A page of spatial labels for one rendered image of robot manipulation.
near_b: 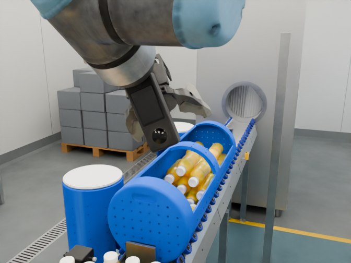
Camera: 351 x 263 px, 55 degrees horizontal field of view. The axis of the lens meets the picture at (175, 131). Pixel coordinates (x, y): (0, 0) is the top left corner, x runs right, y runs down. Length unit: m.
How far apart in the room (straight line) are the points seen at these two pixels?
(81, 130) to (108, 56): 4.61
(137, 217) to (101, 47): 0.78
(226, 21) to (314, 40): 5.63
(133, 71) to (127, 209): 0.72
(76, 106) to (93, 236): 3.49
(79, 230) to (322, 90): 5.00
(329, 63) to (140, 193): 5.18
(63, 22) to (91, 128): 4.55
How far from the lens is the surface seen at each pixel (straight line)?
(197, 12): 0.31
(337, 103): 6.08
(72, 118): 5.05
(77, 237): 1.68
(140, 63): 0.44
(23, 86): 5.24
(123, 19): 0.34
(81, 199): 1.56
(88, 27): 0.37
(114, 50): 0.41
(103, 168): 1.72
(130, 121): 0.57
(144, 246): 1.09
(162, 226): 1.08
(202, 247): 1.39
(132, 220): 1.12
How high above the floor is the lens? 1.67
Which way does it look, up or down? 16 degrees down
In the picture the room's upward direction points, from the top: straight up
